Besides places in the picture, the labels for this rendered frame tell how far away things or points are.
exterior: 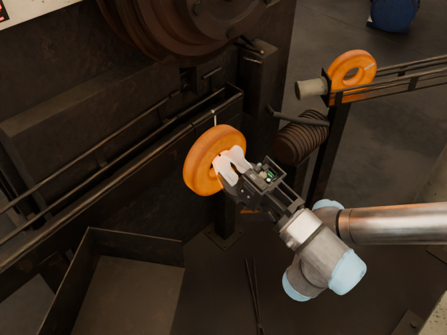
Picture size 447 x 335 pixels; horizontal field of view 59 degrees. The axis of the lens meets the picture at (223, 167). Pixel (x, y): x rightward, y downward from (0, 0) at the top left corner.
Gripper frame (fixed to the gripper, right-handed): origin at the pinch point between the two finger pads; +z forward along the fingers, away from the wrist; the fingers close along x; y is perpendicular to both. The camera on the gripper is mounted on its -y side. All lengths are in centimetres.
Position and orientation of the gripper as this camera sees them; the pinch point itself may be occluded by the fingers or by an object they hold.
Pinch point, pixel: (215, 154)
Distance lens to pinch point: 80.3
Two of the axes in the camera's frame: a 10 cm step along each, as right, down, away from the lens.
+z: -6.9, -6.8, 2.6
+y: 1.7, -5.1, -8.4
